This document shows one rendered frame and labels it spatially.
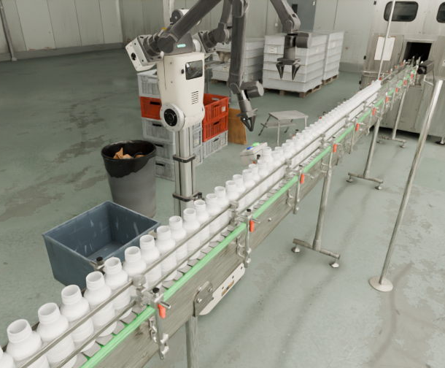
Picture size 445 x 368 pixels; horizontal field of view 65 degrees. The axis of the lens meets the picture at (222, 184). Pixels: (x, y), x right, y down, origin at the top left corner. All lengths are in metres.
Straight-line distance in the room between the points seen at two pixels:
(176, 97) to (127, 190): 1.33
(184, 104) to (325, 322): 1.54
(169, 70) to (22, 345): 1.37
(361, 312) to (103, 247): 1.64
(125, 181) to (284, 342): 1.70
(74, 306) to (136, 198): 2.23
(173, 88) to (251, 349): 1.48
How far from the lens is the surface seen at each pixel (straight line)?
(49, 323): 0.84
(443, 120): 5.75
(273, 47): 7.91
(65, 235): 1.55
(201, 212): 1.11
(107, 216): 1.65
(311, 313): 2.42
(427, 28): 5.62
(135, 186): 2.98
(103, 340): 0.97
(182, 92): 1.84
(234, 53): 1.57
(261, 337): 2.24
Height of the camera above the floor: 1.72
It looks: 27 degrees down
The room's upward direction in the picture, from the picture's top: 1 degrees clockwise
